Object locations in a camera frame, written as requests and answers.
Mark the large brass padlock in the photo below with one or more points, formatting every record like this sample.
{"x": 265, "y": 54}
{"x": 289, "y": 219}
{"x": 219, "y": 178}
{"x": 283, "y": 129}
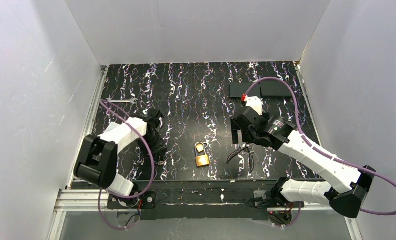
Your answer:
{"x": 201, "y": 158}

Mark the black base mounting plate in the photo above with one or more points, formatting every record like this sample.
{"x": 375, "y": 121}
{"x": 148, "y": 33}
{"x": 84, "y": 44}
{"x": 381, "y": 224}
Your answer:
{"x": 201, "y": 199}

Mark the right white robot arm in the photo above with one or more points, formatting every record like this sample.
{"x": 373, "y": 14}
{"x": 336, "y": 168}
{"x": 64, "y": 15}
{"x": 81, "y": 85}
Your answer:
{"x": 343, "y": 188}

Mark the silver open-end wrench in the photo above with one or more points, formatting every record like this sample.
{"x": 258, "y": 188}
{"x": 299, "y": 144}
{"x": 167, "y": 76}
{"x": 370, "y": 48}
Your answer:
{"x": 130, "y": 101}

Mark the black flat box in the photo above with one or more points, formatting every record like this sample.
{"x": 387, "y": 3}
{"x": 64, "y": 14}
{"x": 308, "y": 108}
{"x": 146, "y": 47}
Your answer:
{"x": 264, "y": 90}

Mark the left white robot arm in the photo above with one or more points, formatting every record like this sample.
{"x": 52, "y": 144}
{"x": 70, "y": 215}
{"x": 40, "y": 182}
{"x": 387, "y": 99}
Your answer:
{"x": 97, "y": 159}

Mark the small brass padlock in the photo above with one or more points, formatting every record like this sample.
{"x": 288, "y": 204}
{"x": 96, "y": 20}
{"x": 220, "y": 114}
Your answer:
{"x": 199, "y": 147}

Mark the black handled pruning shears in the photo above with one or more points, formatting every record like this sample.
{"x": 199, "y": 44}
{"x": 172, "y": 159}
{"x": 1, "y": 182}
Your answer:
{"x": 246, "y": 149}

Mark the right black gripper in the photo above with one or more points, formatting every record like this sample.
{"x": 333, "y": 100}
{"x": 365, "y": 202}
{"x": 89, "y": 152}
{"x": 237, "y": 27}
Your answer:
{"x": 243, "y": 133}

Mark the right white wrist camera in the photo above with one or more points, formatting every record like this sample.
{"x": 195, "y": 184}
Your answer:
{"x": 253, "y": 102}

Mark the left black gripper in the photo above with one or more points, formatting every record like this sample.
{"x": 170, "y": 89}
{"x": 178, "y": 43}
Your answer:
{"x": 159, "y": 142}

